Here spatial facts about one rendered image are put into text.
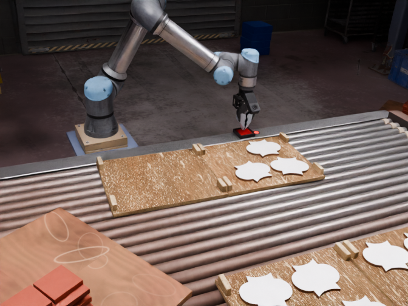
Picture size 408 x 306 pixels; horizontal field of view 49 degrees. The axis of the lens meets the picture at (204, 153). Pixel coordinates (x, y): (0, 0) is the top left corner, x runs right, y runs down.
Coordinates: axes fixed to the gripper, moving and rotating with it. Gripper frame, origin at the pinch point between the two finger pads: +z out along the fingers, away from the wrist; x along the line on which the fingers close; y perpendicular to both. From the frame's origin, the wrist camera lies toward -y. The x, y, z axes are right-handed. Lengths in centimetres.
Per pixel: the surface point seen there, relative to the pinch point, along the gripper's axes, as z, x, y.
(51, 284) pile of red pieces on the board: -23, 93, -91
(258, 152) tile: 0.0, 4.9, -21.7
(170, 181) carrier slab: 1, 46, -30
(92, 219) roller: 4, 76, -39
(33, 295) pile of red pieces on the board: -23, 96, -93
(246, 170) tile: 0.0, 16.5, -32.8
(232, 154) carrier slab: 1.1, 15.2, -18.4
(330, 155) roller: 3.0, -26.6, -29.3
